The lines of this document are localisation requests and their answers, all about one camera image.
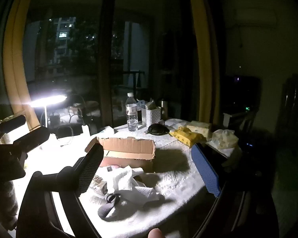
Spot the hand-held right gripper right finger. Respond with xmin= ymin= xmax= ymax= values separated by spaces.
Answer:
xmin=191 ymin=142 xmax=280 ymax=238

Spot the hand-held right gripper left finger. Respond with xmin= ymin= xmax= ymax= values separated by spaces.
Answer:
xmin=16 ymin=142 xmax=105 ymax=238

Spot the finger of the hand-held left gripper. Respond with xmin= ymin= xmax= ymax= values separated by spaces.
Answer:
xmin=12 ymin=126 xmax=51 ymax=154
xmin=0 ymin=115 xmax=27 ymax=135

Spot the brown striped cloth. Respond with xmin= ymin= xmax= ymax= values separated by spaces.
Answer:
xmin=88 ymin=174 xmax=110 ymax=199

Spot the cardboard box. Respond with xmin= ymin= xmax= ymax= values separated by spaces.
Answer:
xmin=85 ymin=136 xmax=156 ymax=174

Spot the person's left forearm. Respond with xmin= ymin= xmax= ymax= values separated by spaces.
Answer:
xmin=0 ymin=181 xmax=18 ymax=231

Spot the pink soft cloth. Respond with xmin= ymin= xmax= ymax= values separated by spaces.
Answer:
xmin=99 ymin=157 xmax=123 ymax=168

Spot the person's right hand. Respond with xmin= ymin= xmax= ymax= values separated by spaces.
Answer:
xmin=148 ymin=228 xmax=163 ymax=238

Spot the white embossed tablecloth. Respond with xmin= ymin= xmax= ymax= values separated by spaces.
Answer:
xmin=12 ymin=123 xmax=242 ymax=238

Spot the white crumpled plastic bag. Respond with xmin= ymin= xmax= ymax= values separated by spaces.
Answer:
xmin=206 ymin=129 xmax=239 ymax=150

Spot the yellow tissue pack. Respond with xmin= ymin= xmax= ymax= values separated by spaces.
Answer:
xmin=169 ymin=126 xmax=206 ymax=147

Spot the white desk lamp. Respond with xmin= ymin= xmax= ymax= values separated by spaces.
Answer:
xmin=28 ymin=93 xmax=68 ymax=129

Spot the grey sock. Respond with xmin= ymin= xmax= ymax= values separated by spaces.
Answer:
xmin=97 ymin=193 xmax=137 ymax=221

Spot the pale tissue pack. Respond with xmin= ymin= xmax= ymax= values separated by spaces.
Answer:
xmin=186 ymin=121 xmax=212 ymax=139

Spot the white folded cloth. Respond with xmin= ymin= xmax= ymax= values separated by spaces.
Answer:
xmin=165 ymin=118 xmax=189 ymax=130

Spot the black mouse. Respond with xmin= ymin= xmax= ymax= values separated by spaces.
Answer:
xmin=148 ymin=123 xmax=170 ymax=136

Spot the clear water bottle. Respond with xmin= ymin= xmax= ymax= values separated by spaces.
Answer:
xmin=125 ymin=92 xmax=139 ymax=132

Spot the steel thermos flask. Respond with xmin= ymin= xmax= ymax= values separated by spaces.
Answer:
xmin=160 ymin=99 xmax=170 ymax=121

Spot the white perforated basket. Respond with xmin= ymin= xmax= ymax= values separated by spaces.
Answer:
xmin=141 ymin=106 xmax=162 ymax=128

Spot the dark television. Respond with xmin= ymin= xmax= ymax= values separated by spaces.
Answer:
xmin=221 ymin=76 xmax=261 ymax=112

